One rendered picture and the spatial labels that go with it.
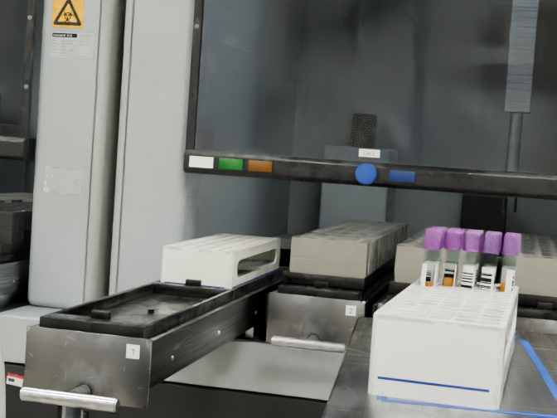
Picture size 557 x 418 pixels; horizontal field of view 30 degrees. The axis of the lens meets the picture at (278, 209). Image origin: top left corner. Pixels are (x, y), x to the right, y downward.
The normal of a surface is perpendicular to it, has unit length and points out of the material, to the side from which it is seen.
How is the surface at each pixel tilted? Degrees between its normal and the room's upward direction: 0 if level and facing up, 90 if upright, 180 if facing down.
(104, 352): 90
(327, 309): 90
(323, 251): 90
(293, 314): 90
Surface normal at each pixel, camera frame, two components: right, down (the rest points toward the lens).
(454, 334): -0.25, 0.04
